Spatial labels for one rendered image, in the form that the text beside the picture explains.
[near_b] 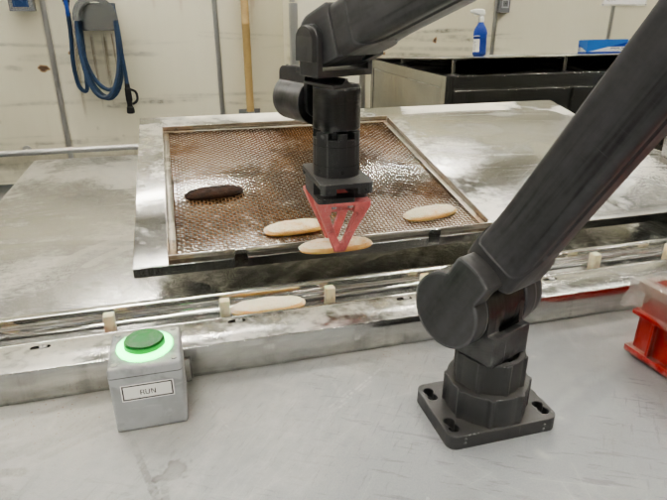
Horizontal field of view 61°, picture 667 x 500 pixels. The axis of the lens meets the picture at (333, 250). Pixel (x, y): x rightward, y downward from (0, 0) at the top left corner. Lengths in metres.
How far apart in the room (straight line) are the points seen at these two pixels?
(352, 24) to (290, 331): 0.35
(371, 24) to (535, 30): 4.67
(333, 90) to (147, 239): 0.38
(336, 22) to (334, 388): 0.40
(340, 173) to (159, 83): 3.75
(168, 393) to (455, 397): 0.29
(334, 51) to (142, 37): 3.77
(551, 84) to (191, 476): 2.54
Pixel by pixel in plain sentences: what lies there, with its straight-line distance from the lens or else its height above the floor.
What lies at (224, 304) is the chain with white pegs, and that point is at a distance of 0.73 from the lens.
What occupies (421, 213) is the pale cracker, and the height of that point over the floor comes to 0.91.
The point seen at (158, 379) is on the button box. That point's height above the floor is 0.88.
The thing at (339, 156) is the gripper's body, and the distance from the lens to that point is 0.67.
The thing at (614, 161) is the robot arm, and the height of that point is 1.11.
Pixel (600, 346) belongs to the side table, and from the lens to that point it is 0.80.
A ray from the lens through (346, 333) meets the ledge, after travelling 0.69.
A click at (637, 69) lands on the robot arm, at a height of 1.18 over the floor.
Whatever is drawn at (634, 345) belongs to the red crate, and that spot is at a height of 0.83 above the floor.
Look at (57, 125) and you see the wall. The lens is 4.49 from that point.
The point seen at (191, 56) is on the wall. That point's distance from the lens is 4.37.
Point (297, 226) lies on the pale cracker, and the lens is 0.87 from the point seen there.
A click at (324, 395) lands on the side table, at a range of 0.64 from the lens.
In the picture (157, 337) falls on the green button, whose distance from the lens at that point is 0.61.
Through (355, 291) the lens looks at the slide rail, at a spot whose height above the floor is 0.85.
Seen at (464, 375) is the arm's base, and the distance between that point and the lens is 0.59.
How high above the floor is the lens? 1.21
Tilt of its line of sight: 23 degrees down
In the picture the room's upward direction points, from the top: straight up
